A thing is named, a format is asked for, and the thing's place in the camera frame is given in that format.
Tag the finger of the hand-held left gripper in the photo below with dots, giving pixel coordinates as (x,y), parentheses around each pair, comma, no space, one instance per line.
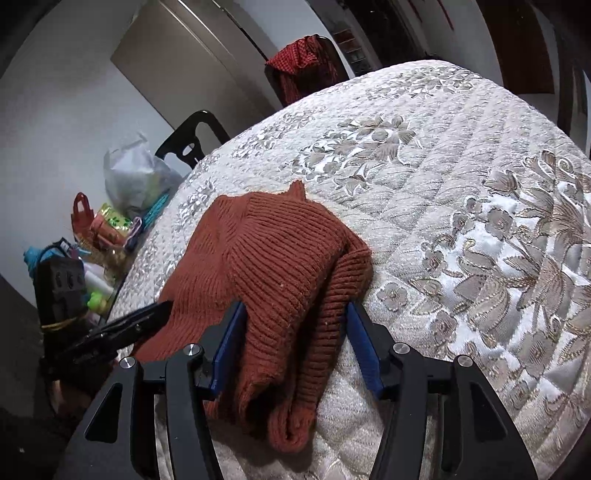
(138,321)

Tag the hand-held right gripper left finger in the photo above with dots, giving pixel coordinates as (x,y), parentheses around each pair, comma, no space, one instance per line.
(228,341)

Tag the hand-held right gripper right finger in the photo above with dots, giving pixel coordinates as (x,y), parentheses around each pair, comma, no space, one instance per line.
(362,350)

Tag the rust knitted sweater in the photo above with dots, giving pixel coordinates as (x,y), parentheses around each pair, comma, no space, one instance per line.
(277,258)

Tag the white tube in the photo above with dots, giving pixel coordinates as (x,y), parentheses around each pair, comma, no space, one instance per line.
(99,282)

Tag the red gift bag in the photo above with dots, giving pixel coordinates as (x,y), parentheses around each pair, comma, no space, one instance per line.
(81,221)

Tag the green floral box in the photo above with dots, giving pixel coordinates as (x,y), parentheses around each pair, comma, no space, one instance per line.
(113,219)

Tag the white plastic bag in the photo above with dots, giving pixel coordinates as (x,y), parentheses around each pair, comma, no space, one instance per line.
(134,180)

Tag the quilted floral blanket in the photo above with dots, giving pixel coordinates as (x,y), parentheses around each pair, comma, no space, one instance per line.
(461,184)

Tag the dark wooden chair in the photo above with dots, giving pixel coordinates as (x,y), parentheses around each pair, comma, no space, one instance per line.
(203,122)
(342,69)

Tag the red checkered cloth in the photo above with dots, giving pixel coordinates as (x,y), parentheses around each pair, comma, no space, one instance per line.
(304,64)

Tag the brown wooden door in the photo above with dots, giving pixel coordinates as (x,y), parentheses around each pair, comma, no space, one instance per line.
(521,46)

